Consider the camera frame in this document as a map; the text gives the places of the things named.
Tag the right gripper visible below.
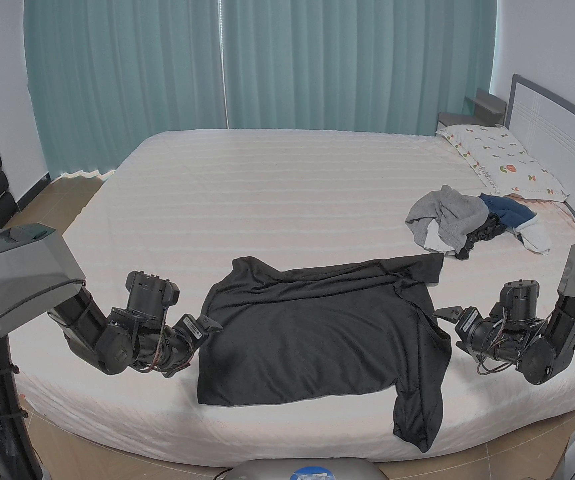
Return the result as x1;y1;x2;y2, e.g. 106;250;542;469
433;306;501;360

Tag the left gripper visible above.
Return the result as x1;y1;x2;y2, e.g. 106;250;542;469
160;313;223;370

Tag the black T-shirt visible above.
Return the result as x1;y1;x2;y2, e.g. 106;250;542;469
196;255;453;455

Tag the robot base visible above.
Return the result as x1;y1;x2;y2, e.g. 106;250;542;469
227;457;383;480

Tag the pile of clothes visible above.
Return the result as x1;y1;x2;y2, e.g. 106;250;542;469
406;184;552;261

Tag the bed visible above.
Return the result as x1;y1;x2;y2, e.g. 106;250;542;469
7;73;575;469

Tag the white printed pillow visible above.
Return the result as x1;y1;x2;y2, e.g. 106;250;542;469
437;124;571;203

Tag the grey bedside table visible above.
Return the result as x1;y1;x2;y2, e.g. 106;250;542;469
438;88;507;130

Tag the blue-green curtain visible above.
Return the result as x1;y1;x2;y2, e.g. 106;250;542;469
221;0;499;136
24;0;228;180

